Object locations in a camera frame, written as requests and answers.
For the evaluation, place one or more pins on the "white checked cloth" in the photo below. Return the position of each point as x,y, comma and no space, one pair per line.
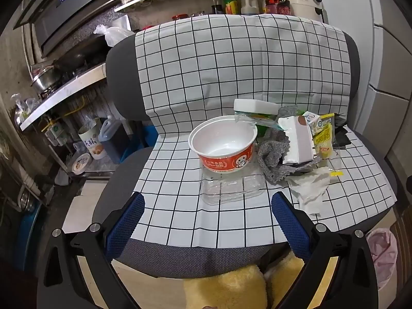
225,70

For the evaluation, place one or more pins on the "small yellow wrapper piece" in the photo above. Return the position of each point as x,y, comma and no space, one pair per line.
336,173

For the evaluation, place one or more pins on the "black wok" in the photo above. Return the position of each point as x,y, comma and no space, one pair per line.
80,54

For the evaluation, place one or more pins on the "white tissue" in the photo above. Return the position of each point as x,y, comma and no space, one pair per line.
309,190

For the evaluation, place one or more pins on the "dark blue jug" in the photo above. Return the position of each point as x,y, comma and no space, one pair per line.
116,141

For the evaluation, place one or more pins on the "grey office chair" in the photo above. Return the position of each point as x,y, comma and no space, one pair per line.
122,80

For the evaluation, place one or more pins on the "red instant noodle bowl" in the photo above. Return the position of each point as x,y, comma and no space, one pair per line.
225,162

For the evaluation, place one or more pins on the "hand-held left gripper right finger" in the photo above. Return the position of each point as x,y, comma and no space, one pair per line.
289,222

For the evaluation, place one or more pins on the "white printed bucket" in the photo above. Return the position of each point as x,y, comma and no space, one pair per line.
93,141

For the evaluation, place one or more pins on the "yellow sauce packet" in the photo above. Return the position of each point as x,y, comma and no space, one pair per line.
323,141

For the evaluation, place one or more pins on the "blue basin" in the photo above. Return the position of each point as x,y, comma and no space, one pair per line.
35,231

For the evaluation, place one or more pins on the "dark soy sauce bottle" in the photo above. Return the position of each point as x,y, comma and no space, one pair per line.
217,4

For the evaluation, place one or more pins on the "brown door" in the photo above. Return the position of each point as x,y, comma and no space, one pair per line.
402,247

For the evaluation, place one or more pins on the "white bin with pink liner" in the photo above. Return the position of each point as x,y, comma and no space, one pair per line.
383,254

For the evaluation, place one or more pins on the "white air fryer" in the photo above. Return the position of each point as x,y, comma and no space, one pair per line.
302,0

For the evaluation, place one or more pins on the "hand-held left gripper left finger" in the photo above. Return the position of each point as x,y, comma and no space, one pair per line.
125,222

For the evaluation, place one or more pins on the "black face mask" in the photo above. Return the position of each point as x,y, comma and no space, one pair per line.
342,138

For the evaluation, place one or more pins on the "clear plastic tray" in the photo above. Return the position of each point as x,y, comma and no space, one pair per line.
225,190

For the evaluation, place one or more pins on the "white blue milk carton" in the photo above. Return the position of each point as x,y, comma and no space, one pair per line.
311,119

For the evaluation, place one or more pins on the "white plastic bag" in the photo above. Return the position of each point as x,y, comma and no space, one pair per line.
112,35

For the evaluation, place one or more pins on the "red lid jar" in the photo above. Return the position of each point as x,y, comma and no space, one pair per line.
180,16

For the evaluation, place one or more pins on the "white jug red cap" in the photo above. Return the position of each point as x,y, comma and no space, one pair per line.
249,3

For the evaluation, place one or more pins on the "yellow green bottle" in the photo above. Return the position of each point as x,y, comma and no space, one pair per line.
231,3

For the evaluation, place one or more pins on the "silver grey scouring pad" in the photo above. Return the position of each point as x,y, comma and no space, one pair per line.
270,154

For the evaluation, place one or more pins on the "clear plastic bags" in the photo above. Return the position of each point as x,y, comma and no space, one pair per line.
25,104

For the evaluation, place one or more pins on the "green plastic bottle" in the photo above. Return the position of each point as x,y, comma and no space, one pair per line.
264,118

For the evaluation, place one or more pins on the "black range hood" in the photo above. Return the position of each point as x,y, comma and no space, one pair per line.
64,9

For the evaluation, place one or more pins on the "white bowl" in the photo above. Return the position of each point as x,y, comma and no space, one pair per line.
81,162

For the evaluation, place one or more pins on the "white kitchen counter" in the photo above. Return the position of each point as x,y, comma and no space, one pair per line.
64,93

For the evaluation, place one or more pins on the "steel pot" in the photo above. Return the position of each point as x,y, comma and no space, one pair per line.
45,79

